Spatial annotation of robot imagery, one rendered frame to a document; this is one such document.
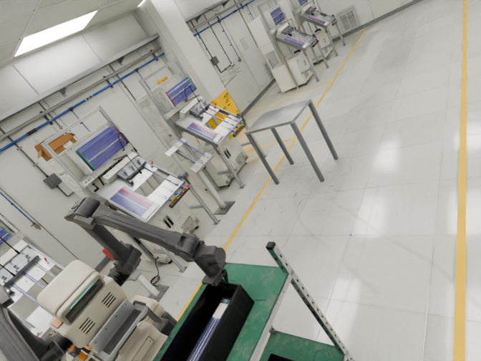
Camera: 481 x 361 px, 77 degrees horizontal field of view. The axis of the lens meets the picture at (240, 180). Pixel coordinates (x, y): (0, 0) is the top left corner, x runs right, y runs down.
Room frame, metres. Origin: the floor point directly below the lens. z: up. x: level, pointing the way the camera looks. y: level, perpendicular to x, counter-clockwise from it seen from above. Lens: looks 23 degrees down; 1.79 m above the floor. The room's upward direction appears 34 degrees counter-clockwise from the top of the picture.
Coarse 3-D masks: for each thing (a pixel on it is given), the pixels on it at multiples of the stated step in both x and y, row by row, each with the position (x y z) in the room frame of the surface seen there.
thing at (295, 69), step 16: (272, 16) 6.74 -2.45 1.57; (256, 32) 6.92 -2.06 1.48; (272, 32) 6.63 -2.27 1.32; (288, 32) 6.78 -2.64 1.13; (272, 48) 6.79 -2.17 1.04; (288, 48) 7.24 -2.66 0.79; (304, 48) 6.30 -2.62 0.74; (320, 48) 6.77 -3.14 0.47; (288, 64) 6.66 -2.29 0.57; (304, 64) 6.72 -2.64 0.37; (288, 80) 6.79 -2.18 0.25; (304, 80) 6.53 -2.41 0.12
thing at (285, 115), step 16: (272, 112) 3.45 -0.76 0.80; (288, 112) 3.10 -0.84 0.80; (256, 128) 3.27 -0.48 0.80; (272, 128) 3.61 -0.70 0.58; (320, 128) 3.09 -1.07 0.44; (256, 144) 3.39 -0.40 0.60; (304, 144) 2.83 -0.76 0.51; (288, 160) 3.63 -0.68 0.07; (272, 176) 3.38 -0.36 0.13; (320, 176) 2.83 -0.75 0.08
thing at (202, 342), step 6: (222, 300) 0.95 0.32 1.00; (228, 300) 0.93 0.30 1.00; (222, 306) 0.92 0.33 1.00; (216, 312) 0.91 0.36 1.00; (222, 312) 0.89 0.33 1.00; (216, 318) 0.88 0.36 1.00; (210, 324) 0.87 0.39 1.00; (216, 324) 0.86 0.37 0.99; (210, 330) 0.85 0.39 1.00; (204, 336) 0.84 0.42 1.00; (198, 342) 0.83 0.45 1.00; (204, 342) 0.81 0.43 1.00; (198, 348) 0.81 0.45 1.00; (192, 354) 0.80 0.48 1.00; (198, 354) 0.79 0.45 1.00; (192, 360) 0.78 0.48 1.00
